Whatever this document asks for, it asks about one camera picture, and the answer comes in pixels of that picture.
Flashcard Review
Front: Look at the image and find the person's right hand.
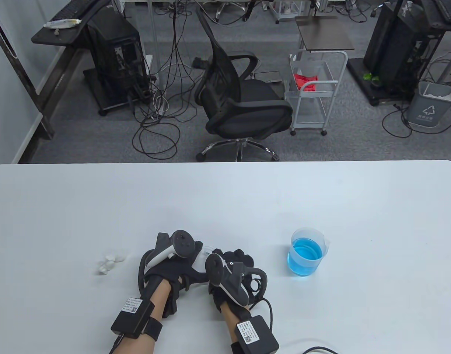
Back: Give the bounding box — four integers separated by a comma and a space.
208, 249, 256, 314

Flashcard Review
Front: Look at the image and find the black controller cable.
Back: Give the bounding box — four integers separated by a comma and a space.
248, 278, 338, 354

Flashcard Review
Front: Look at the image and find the person's right forearm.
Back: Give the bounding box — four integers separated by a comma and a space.
219, 302, 250, 354

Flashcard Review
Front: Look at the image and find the person's left hand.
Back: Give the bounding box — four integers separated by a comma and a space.
144, 240, 211, 318

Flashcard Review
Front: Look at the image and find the black mesh office chair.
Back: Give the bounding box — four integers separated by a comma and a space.
194, 7, 294, 163

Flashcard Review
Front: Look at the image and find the black wheeled platform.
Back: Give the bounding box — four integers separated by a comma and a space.
346, 57, 421, 107
83, 68, 157, 117

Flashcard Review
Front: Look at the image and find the dark brown side table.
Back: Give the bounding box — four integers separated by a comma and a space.
295, 15, 355, 52

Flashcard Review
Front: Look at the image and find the white rolling cart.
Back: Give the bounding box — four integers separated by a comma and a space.
289, 50, 349, 136

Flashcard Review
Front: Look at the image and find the black white tracking controller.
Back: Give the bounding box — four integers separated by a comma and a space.
204, 254, 268, 306
138, 229, 196, 292

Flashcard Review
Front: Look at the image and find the white metal post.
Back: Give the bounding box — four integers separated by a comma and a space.
147, 0, 163, 96

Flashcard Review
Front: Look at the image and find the black keyboard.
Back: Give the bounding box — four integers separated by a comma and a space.
49, 0, 101, 21
434, 0, 451, 25

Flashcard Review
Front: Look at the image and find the white cotton ball clump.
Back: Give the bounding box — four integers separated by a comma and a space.
98, 250, 131, 275

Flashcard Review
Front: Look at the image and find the white plastic packet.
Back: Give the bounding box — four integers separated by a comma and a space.
43, 18, 81, 29

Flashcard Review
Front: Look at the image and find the black flat device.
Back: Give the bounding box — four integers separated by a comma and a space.
254, 71, 284, 84

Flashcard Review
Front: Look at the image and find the black floor cable bundle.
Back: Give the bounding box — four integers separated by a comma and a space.
128, 0, 211, 161

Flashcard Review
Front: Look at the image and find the black workstation stand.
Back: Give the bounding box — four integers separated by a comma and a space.
31, 0, 113, 140

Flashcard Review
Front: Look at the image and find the black computer tower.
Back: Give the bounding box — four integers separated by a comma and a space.
364, 0, 438, 94
86, 7, 149, 107

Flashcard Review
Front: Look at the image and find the clear beaker blue dye solution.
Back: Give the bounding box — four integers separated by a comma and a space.
287, 228, 330, 277

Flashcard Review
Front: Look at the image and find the black frame pole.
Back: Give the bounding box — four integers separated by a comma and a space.
0, 0, 56, 140

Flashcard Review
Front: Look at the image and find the red cloth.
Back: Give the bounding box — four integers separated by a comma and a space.
294, 74, 319, 92

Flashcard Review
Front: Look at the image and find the clear glass culture dish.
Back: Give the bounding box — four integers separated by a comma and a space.
193, 245, 214, 274

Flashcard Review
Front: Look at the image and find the black metal desk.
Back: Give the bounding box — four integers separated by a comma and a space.
413, 0, 451, 86

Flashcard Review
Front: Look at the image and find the black wrist sensor box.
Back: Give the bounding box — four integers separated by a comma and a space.
230, 315, 280, 354
111, 297, 163, 341

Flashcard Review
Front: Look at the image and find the grey trash bin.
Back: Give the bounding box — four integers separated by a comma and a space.
407, 81, 451, 128

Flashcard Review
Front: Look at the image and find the white crumpled trash paper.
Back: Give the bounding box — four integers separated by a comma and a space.
424, 90, 451, 102

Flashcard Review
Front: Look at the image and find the small white trolley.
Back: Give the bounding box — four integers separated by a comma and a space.
269, 0, 311, 25

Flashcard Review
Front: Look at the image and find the black looped floor cable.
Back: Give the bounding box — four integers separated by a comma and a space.
381, 105, 451, 139

